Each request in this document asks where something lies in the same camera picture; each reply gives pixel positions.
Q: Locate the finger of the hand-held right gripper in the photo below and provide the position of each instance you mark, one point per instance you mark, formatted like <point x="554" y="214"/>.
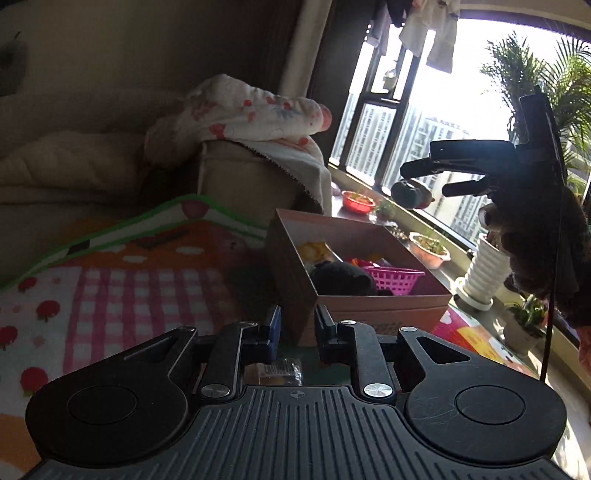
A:
<point x="461" y="154"/>
<point x="471" y="188"/>

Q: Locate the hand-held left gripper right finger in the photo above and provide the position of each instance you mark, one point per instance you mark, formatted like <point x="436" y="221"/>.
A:
<point x="323" y="325"/>

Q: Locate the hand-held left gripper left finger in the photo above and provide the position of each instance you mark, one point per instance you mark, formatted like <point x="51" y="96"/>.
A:
<point x="275" y="323"/>

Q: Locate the bagged round bread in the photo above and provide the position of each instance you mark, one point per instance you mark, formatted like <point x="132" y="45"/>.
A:
<point x="277" y="371"/>

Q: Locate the black plush toy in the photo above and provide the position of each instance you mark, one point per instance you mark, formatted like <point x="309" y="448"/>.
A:
<point x="341" y="277"/>

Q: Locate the pink cardboard box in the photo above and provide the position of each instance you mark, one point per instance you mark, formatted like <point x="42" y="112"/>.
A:
<point x="383" y="314"/>

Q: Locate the small bagged bread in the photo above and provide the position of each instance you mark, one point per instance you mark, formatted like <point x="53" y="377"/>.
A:
<point x="314" y="251"/>

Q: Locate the dark round ornament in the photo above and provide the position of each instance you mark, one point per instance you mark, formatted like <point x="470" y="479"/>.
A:
<point x="411" y="194"/>

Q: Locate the pink flower pot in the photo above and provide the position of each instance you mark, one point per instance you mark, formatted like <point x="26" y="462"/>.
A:
<point x="429" y="254"/>

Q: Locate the pink plastic basket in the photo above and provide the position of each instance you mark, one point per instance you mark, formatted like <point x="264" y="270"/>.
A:
<point x="392" y="279"/>

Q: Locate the white ribbed pot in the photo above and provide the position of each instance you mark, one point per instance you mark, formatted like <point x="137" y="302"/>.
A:
<point x="480" y="272"/>

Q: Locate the palm plant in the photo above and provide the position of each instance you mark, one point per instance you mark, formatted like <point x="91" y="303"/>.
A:
<point x="508" y="64"/>

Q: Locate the small green plant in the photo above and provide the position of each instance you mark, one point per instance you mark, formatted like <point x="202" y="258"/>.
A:
<point x="385" y="210"/>

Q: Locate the red bowl planter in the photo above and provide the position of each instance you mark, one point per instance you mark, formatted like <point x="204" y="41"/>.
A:
<point x="358" y="201"/>

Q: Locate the hanging light garment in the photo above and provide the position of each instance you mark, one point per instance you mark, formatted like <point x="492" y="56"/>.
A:
<point x="434" y="32"/>

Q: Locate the window sill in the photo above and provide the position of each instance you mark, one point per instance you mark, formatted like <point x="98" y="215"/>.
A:
<point x="485" y="318"/>

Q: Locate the small potted plant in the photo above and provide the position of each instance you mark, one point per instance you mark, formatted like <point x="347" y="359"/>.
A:
<point x="524" y="327"/>

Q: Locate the frayed beige cloth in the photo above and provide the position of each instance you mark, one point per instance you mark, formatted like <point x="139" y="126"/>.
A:
<point x="304" y="170"/>

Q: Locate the hanging dark garment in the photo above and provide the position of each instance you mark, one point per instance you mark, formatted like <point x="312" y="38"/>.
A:
<point x="392" y="11"/>

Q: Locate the printed play mat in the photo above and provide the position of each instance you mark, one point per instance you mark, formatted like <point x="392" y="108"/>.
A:
<point x="115" y="295"/>

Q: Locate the grey curtain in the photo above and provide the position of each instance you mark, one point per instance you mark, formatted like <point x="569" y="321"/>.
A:
<point x="304" y="46"/>

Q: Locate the floral blanket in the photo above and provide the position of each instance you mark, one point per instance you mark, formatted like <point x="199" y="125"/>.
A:
<point x="240" y="110"/>

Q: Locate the grey sofa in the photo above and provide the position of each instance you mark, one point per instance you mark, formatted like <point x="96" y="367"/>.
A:
<point x="46" y="221"/>

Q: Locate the beige blanket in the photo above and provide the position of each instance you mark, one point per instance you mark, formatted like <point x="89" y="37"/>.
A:
<point x="60" y="161"/>

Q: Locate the grey neck pillow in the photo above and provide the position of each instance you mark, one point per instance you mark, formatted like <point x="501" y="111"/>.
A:
<point x="9" y="60"/>

